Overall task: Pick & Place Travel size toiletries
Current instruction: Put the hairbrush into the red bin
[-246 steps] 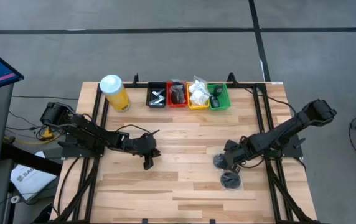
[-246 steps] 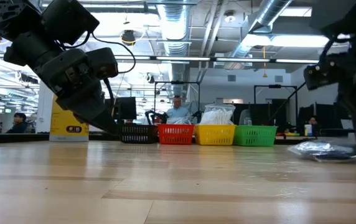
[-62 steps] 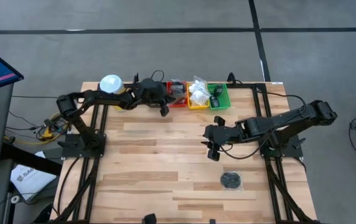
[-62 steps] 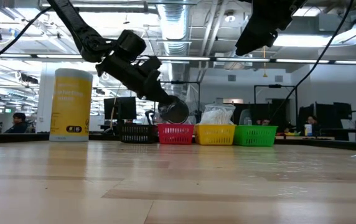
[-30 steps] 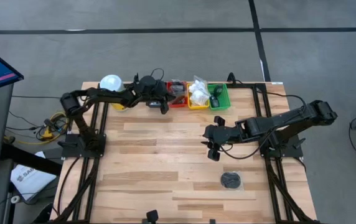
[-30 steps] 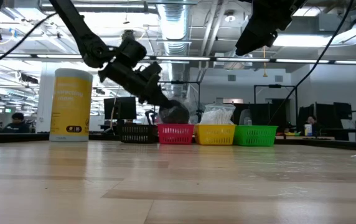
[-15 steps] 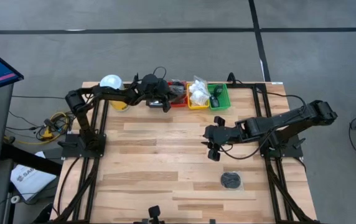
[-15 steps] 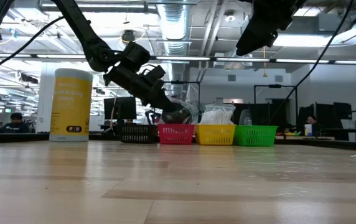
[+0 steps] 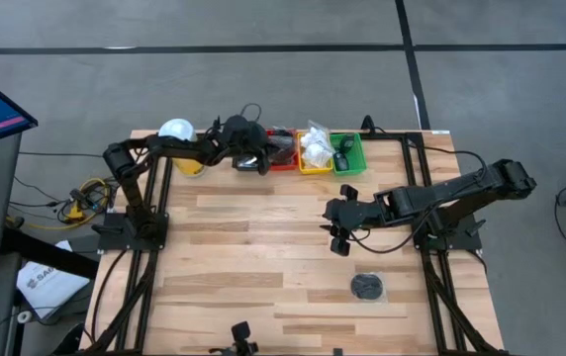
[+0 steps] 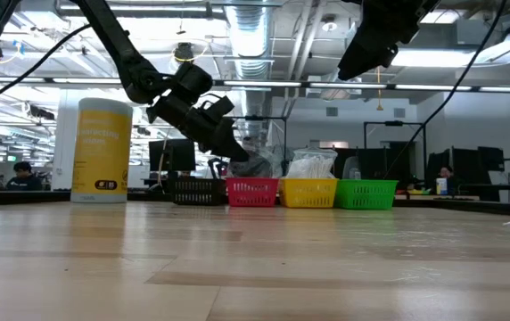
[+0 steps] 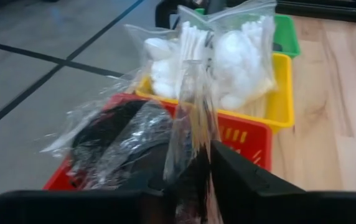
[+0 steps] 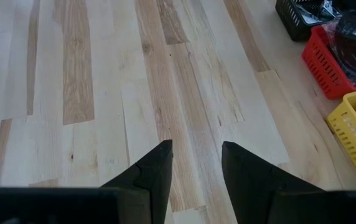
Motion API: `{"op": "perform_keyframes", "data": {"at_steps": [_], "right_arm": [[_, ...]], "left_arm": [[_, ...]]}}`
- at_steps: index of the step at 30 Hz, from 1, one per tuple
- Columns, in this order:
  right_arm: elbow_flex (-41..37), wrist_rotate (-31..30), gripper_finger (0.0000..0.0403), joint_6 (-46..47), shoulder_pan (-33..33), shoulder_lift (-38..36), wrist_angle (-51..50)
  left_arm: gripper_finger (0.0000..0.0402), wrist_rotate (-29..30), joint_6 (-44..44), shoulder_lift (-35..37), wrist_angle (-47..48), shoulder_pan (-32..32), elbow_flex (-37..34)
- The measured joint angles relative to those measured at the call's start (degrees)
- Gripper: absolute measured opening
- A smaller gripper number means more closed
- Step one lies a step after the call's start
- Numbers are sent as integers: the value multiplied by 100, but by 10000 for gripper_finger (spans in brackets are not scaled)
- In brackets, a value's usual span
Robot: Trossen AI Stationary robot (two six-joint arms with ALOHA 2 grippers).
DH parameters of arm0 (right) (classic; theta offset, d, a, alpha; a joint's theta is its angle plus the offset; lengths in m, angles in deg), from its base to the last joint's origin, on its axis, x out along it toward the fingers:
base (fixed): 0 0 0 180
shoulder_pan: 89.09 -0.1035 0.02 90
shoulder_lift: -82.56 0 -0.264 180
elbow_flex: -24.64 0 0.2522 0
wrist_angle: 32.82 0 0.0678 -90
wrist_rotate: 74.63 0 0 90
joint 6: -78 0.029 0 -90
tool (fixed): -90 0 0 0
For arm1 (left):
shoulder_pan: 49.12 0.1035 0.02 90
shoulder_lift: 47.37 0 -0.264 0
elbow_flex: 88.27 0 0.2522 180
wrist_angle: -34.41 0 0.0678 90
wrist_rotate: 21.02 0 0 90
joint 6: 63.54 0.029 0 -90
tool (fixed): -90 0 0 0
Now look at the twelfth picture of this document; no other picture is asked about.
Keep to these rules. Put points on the bagged black round pad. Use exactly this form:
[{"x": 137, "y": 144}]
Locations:
[
  {"x": 355, "y": 23},
  {"x": 352, "y": 59}
]

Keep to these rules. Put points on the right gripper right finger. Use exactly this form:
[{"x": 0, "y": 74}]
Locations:
[{"x": 265, "y": 199}]

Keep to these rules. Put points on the yellow plastic basket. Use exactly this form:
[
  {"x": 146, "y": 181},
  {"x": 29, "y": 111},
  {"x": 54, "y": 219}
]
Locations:
[{"x": 349, "y": 137}]

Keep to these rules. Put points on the bagged silver nail clipper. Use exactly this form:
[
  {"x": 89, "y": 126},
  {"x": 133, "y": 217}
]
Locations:
[{"x": 315, "y": 12}]

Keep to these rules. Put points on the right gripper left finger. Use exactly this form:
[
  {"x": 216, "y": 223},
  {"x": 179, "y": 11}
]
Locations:
[{"x": 147, "y": 199}]

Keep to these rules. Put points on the red plastic basket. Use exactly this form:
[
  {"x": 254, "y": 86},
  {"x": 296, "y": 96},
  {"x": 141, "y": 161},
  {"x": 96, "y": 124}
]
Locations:
[{"x": 324, "y": 71}]

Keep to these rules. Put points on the black plastic basket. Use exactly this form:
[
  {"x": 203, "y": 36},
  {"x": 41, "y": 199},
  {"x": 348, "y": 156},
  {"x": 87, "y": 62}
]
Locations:
[{"x": 290, "y": 21}]

